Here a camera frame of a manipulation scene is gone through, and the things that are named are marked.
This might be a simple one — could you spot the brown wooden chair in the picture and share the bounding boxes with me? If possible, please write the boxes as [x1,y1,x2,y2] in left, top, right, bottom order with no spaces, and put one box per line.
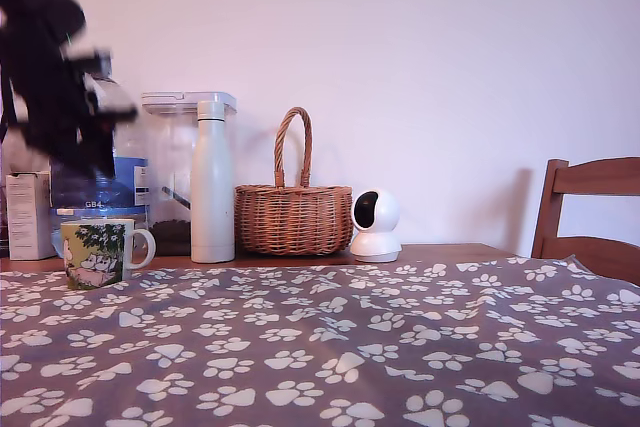
[530,156,640,289]

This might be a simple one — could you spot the small white round camera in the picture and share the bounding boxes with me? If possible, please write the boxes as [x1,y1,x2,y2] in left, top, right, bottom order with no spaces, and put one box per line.
[349,188,403,264]

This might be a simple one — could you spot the white insulated bottle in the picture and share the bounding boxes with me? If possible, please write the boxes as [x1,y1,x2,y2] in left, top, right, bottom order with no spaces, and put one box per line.
[190,100,236,264]

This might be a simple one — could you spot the green cartoon print mug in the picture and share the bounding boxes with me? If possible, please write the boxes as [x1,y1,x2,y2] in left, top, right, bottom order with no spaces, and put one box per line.
[60,219,157,291]

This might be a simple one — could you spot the large clear water bottle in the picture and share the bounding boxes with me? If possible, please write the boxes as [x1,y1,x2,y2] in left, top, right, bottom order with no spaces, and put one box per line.
[49,75,151,249]

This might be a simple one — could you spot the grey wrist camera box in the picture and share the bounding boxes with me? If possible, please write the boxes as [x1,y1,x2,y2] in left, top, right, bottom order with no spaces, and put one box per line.
[62,48,114,79]

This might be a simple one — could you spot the white cardboard box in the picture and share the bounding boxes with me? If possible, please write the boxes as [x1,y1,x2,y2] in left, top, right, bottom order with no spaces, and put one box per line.
[5,170,56,261]

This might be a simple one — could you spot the brown wicker basket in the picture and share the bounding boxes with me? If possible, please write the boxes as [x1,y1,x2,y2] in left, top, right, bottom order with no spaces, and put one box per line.
[234,106,354,257]

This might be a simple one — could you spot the grey paw print blanket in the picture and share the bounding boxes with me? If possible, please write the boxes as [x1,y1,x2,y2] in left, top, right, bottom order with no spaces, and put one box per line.
[0,255,640,427]

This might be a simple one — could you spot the scoop inside container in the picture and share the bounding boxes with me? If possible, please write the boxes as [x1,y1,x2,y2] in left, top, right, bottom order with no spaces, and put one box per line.
[160,185,193,211]

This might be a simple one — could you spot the clear storage container with lid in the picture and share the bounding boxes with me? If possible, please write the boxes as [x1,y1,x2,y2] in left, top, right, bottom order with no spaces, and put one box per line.
[141,91,239,256]

